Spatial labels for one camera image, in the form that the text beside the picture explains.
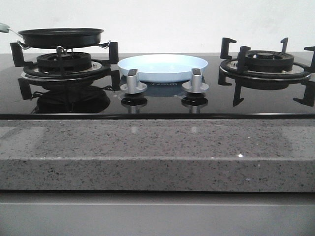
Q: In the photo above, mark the light blue plate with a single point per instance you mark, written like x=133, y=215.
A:
x=162, y=68

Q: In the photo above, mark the black frying pan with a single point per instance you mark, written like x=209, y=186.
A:
x=68, y=38

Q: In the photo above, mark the left silver stove knob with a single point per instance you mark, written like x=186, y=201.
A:
x=133, y=85

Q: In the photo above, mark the silver stove knob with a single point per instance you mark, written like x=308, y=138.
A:
x=195, y=84
x=133, y=85

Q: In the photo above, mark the right silver stove knob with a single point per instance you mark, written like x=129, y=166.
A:
x=195, y=84

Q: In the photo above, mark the black glass gas cooktop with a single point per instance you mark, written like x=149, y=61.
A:
x=227, y=97

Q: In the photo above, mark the left black pan support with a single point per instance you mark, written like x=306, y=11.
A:
x=72, y=83

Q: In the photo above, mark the black pan support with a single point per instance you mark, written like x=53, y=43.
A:
x=72, y=83
x=235, y=69

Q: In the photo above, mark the right black pan support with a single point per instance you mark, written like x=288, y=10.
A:
x=235, y=69

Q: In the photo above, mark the left black gas burner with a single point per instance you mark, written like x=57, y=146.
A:
x=72, y=62

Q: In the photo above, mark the black gas burner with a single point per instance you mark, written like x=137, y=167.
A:
x=268, y=61
x=72, y=62

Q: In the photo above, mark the right black gas burner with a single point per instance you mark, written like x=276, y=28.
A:
x=268, y=61

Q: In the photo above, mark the grey cabinet drawer front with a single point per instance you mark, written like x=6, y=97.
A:
x=134, y=214

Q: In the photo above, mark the small wire pan trivet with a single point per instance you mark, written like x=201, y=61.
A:
x=32, y=68

